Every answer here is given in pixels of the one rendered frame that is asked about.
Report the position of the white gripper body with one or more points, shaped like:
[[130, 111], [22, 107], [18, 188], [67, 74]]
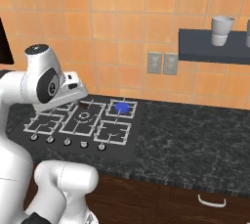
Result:
[[62, 99]]

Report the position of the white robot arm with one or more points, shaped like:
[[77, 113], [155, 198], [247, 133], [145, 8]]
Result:
[[13, 169]]

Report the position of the blue burner flame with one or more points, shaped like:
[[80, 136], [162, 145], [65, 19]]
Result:
[[122, 107]]

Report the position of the silver hob knob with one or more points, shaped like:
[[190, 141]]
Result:
[[84, 144], [50, 139], [33, 137], [67, 142], [101, 146]]

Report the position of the black gas hob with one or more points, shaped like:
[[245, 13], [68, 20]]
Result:
[[123, 143]]

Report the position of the dark wood cupboard door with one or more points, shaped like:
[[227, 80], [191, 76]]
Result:
[[127, 201]]

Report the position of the dark wood drawer front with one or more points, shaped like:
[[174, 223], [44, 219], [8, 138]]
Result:
[[182, 208]]

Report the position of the white cup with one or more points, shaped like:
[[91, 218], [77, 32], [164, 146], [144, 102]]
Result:
[[221, 30]]

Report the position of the dark wall cupboard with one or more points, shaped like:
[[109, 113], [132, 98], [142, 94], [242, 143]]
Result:
[[5, 45]]

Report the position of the grey wall socket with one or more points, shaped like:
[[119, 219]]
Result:
[[171, 64], [155, 63]]

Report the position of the dark wall shelf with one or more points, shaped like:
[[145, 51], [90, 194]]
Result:
[[208, 52]]

